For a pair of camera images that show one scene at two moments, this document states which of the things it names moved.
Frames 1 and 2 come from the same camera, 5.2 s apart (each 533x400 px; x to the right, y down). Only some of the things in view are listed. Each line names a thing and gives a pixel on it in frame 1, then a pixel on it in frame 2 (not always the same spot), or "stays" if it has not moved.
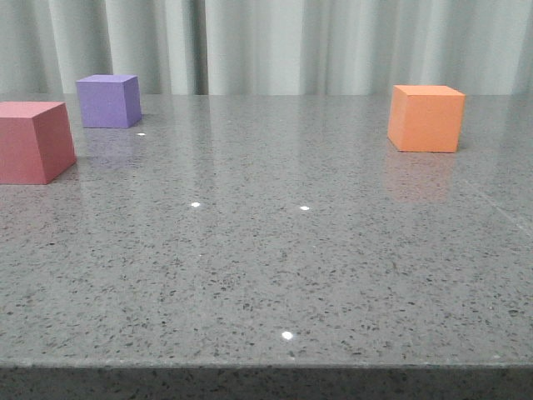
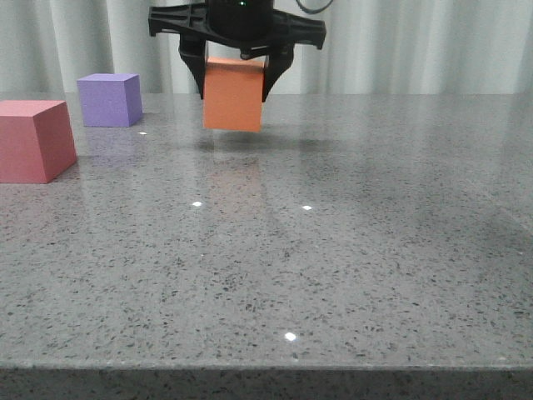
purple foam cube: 109,101 stays
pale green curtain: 268,47 stays
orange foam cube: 425,118 to 233,93
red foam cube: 36,143 stays
